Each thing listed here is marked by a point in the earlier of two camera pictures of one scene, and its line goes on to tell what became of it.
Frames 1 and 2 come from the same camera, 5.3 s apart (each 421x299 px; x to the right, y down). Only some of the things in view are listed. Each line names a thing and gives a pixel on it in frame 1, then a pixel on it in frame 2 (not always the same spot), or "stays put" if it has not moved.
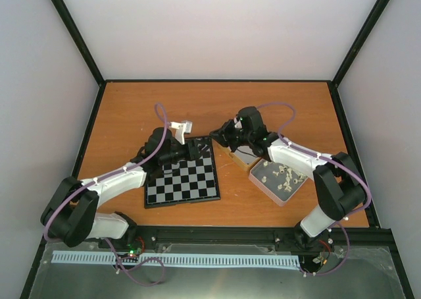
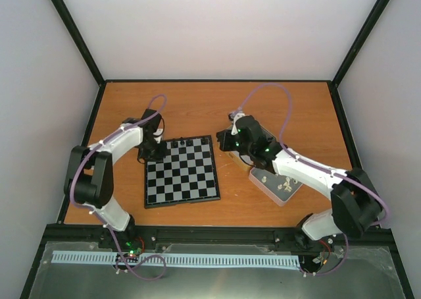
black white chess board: (185, 182) stays put
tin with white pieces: (278, 183) stays put
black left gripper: (193, 148) → (160, 156)
